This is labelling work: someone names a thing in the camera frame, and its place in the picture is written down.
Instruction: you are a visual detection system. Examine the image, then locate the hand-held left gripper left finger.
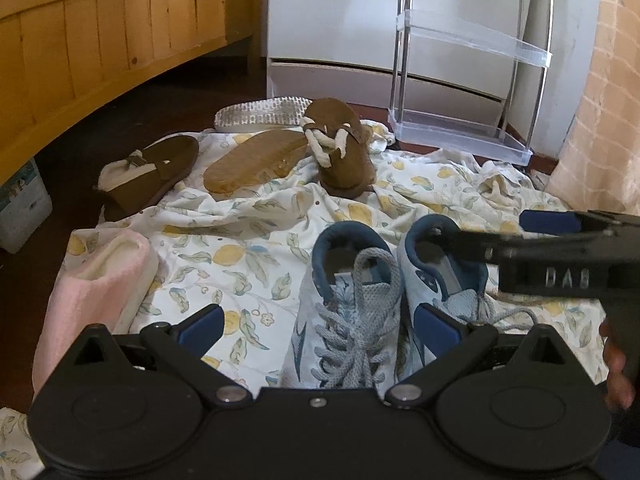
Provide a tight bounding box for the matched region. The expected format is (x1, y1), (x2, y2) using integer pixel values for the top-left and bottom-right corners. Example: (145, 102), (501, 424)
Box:
(65, 304), (249, 407)

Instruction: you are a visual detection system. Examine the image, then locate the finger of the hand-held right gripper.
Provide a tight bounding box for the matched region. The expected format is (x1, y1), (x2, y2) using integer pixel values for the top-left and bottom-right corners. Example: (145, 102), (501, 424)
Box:
(439, 227), (502, 265)
(519, 209), (640, 236)

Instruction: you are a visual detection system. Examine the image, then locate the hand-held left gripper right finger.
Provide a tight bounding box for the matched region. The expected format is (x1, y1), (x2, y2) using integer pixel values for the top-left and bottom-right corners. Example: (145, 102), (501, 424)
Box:
(391, 304), (576, 407)

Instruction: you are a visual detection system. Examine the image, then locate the light blue sneaker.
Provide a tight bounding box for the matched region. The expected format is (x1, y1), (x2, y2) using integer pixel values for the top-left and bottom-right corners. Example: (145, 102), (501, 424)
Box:
(397, 212), (538, 381)
(277, 217), (406, 391)

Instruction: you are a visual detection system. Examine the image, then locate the clear plastic shoe rack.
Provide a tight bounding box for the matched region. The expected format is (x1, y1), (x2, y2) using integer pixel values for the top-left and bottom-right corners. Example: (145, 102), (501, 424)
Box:
(387, 0), (553, 167)

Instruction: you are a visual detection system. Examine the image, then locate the brown fleece-lined shoe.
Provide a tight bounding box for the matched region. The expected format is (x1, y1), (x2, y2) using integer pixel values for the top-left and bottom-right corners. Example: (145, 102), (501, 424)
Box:
(95, 135), (200, 223)
(300, 97), (378, 198)

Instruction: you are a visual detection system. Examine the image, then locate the translucent amber jelly slipper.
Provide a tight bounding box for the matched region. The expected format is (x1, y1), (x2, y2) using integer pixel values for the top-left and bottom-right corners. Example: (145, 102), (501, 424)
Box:
(202, 129), (313, 196)

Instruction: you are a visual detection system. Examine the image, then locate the person's right hand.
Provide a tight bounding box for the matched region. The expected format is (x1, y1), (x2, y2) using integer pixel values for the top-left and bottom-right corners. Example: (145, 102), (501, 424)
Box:
(599, 319), (636, 412)

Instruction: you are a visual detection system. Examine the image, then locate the lemon print cloth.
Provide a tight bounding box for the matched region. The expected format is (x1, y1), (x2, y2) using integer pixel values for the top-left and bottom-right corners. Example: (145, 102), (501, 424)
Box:
(0, 120), (611, 480)

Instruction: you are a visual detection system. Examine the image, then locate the beige patterned curtain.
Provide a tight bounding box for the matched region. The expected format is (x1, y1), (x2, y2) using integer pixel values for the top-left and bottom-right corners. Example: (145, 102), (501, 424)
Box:
(542, 0), (640, 211)

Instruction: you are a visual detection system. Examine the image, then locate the white plastic box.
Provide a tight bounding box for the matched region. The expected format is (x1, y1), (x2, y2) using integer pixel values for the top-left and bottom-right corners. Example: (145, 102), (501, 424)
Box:
(0, 157), (53, 255)

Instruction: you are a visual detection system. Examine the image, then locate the white wardrobe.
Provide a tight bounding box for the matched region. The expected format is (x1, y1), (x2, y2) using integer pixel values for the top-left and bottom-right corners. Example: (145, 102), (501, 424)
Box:
(265, 0), (556, 111)

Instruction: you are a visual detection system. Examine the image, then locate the wooden bed frame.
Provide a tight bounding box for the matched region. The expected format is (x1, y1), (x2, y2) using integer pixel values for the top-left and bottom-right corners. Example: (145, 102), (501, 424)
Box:
(0, 0), (266, 188)

